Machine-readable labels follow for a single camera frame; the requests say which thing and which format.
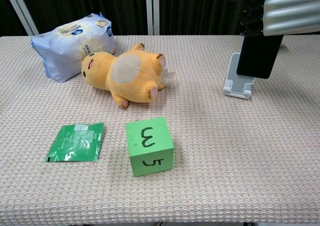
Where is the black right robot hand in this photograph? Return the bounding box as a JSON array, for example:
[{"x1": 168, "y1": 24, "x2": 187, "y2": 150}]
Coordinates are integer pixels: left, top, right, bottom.
[{"x1": 229, "y1": 0, "x2": 269, "y2": 38}]

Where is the black smartphone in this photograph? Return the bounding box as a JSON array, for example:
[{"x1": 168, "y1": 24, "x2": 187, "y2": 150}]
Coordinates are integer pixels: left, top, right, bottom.
[{"x1": 236, "y1": 35, "x2": 285, "y2": 80}]

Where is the white phone stand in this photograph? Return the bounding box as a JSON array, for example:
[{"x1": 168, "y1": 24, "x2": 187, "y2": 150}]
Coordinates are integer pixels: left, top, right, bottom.
[{"x1": 223, "y1": 52, "x2": 255, "y2": 100}]

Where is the black curtain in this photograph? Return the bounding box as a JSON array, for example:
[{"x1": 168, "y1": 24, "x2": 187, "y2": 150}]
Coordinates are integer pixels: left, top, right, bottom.
[{"x1": 0, "y1": 0, "x2": 266, "y2": 36}]

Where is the orange plush hamster toy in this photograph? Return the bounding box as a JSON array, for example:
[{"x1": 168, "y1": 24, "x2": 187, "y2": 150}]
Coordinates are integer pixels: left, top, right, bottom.
[{"x1": 80, "y1": 43, "x2": 176, "y2": 109}]

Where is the green foam number cube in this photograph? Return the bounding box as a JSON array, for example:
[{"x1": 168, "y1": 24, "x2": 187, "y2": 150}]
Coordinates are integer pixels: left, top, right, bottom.
[{"x1": 125, "y1": 116, "x2": 175, "y2": 177}]

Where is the pink waffle tablecloth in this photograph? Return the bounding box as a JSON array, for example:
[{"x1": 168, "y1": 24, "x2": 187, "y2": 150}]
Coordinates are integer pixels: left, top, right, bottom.
[{"x1": 0, "y1": 35, "x2": 320, "y2": 224}]

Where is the blue tissue pack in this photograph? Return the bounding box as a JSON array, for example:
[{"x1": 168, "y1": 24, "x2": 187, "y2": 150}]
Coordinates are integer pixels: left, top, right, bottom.
[{"x1": 30, "y1": 12, "x2": 116, "y2": 83}]

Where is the green foil snack packet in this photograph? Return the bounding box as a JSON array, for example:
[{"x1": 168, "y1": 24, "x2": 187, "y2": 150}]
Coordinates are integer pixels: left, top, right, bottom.
[{"x1": 45, "y1": 122, "x2": 105, "y2": 163}]

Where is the white partition frame post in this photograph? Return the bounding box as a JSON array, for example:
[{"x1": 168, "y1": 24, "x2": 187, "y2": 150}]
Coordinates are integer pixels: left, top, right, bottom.
[
  {"x1": 0, "y1": 0, "x2": 40, "y2": 36},
  {"x1": 145, "y1": 0, "x2": 161, "y2": 36}
]

